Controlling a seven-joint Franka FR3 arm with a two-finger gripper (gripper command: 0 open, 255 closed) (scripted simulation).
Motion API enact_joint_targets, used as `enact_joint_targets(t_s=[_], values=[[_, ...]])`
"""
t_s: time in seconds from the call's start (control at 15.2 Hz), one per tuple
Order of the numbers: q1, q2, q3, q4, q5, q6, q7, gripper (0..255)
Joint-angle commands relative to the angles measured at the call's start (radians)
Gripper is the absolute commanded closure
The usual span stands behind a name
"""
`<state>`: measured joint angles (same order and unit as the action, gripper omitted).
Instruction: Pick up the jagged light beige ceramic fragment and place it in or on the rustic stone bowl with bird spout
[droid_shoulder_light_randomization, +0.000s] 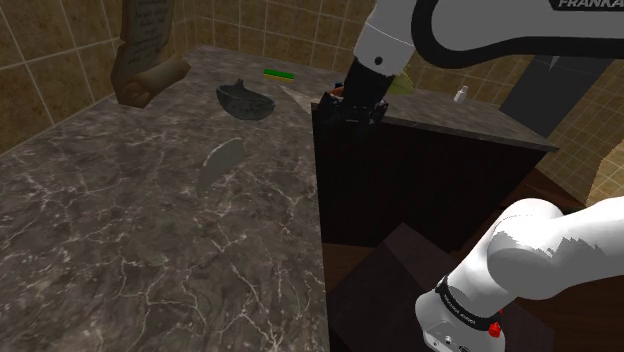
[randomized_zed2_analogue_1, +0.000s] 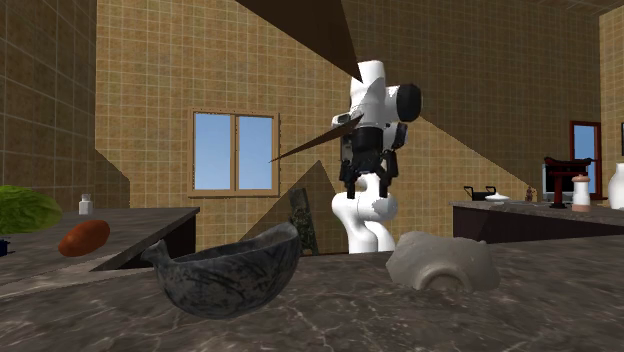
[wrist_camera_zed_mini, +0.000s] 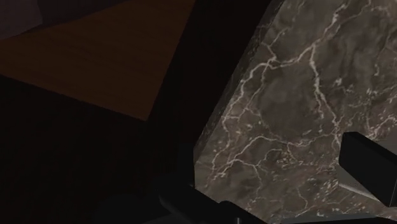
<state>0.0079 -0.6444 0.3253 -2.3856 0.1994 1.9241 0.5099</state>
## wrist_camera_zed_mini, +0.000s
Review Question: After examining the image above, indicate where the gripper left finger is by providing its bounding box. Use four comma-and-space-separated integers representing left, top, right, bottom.
154, 143, 268, 224

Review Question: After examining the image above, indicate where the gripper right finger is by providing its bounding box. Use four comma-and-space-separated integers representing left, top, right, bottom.
337, 131, 397, 209

